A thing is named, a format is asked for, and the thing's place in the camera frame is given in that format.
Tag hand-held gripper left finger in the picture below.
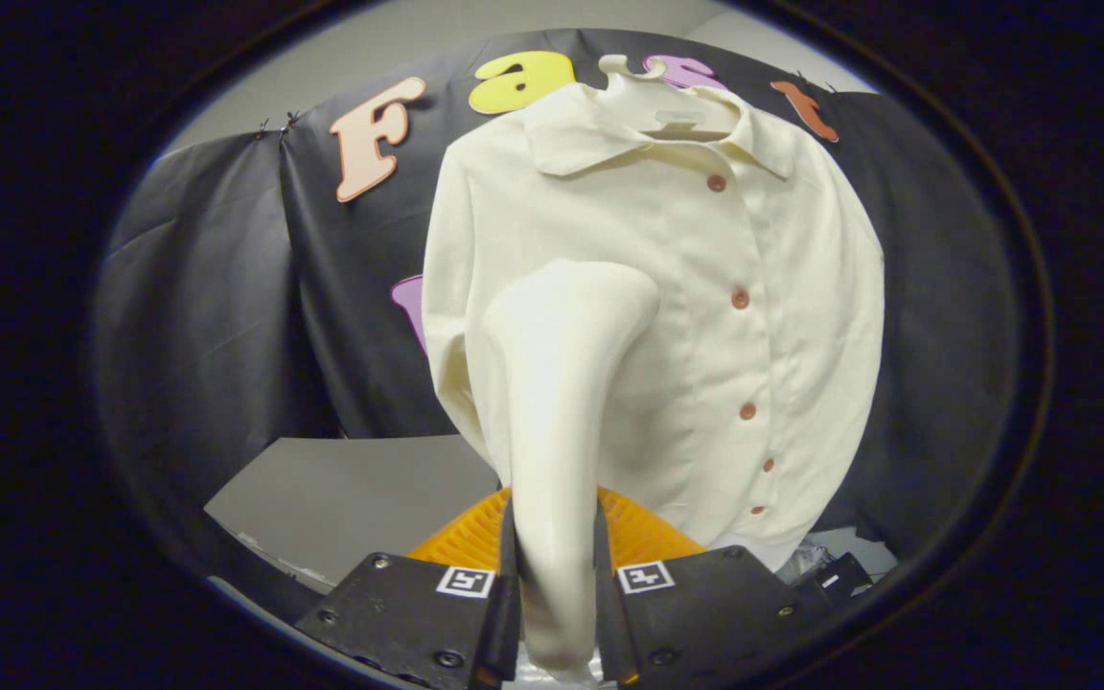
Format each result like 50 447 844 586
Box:
295 486 523 689

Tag black backdrop cloth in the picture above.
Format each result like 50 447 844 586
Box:
92 28 1024 626

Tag white garment steamer head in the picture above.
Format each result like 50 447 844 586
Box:
479 259 661 673

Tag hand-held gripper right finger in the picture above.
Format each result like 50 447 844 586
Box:
594 486 822 687

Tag black box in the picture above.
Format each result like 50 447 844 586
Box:
790 550 875 607

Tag white clothes hanger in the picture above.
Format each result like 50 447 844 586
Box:
599 54 737 137

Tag cream button-up shirt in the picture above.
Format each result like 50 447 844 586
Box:
420 81 887 574

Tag grey cabinet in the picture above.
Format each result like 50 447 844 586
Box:
203 435 501 596

